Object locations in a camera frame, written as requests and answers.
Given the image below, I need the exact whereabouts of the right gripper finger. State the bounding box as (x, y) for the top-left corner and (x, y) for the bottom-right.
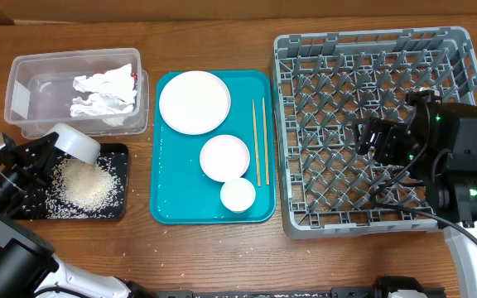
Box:
(355, 132), (376, 154)
(351, 117), (396, 135)

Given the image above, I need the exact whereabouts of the grey bowl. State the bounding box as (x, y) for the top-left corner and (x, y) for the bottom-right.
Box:
(48, 123), (101, 166)

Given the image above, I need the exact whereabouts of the pile of rice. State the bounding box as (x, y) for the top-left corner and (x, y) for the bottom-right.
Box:
(22, 151), (127, 219)

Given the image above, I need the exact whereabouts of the white napkin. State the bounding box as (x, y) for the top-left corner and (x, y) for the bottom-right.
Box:
(70, 64), (137, 127)

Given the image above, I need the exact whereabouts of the small white cup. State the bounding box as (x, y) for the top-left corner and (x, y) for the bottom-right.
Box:
(220, 178), (256, 214)

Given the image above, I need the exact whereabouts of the small pink bowl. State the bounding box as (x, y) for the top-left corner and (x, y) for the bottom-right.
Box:
(200, 135), (250, 183)

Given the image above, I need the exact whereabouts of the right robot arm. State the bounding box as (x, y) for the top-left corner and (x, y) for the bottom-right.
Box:
(352, 95), (477, 297)

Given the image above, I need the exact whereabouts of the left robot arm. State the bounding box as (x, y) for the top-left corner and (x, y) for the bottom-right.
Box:
(0, 124), (154, 297)

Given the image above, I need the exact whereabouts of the grey dishwasher rack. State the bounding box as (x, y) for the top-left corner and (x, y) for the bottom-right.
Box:
(272, 26), (477, 239)

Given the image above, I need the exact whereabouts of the clear plastic waste bin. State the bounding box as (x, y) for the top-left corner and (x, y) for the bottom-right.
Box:
(4, 48), (149, 139)

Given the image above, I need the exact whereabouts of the black plastic tray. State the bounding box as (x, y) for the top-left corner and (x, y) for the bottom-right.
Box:
(7, 143), (130, 221)

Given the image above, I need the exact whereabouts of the right wooden chopstick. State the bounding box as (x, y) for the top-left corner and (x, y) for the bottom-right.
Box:
(262, 98), (270, 185)

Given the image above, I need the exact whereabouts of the wooden chopstick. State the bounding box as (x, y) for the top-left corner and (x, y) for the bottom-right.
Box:
(252, 99), (262, 187)
(262, 98), (270, 185)

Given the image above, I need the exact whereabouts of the left wooden chopstick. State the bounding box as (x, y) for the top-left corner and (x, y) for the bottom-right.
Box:
(252, 99), (262, 187)

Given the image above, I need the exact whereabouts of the teal serving tray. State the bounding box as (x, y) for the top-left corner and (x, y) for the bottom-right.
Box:
(149, 70), (277, 224)

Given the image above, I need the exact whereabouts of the large white plate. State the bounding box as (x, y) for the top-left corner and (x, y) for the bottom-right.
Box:
(158, 70), (231, 135)

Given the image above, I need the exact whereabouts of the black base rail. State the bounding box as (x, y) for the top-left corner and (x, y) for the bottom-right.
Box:
(155, 276), (446, 298)

